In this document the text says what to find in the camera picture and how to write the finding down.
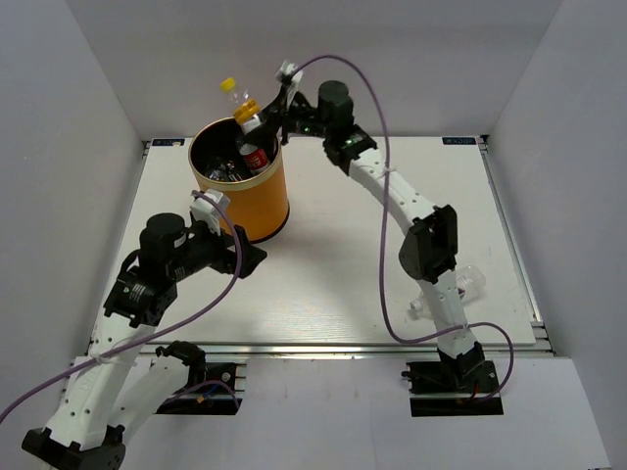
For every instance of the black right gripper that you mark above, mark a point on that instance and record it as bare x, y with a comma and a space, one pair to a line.
265, 135

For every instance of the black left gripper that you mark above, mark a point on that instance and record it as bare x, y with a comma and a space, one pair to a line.
222, 242

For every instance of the clear bottle yellow cap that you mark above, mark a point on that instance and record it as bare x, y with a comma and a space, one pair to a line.
245, 109

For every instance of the clear bottle red label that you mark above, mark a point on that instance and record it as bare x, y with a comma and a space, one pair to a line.
254, 157

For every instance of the clear bottle blue orange label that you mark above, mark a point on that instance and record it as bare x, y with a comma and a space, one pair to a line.
470, 286

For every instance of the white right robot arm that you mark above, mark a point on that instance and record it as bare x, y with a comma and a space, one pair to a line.
428, 253

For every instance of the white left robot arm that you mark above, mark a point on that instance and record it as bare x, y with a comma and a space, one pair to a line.
96, 419

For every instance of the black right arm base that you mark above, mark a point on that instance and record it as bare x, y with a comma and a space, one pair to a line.
435, 393

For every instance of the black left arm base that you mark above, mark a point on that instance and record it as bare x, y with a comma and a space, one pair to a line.
215, 389

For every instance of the orange cylindrical bin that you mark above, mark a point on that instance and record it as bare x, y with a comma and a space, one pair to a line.
260, 202

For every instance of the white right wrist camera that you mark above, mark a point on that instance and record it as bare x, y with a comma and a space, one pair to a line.
289, 76

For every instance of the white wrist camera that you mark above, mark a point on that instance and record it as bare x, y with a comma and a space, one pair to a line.
289, 76
209, 206

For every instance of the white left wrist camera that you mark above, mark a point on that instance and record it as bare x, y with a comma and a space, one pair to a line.
209, 206

